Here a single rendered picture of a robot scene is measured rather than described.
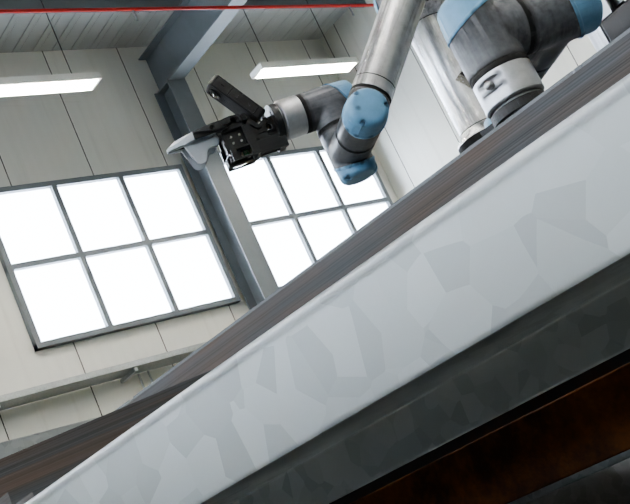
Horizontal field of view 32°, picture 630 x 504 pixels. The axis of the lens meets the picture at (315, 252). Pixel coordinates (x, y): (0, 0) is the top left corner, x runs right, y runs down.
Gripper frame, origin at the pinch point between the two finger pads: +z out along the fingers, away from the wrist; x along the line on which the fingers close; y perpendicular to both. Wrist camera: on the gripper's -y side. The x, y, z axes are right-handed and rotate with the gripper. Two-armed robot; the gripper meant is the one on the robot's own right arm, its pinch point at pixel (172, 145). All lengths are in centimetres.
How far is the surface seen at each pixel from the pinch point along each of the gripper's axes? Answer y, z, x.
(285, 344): 49, 33, -163
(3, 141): -329, -39, 999
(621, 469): 75, -27, -55
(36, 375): -73, 17, 936
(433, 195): 43, 14, -132
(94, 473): 50, 39, -155
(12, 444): 40, 43, -14
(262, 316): 44, 23, -118
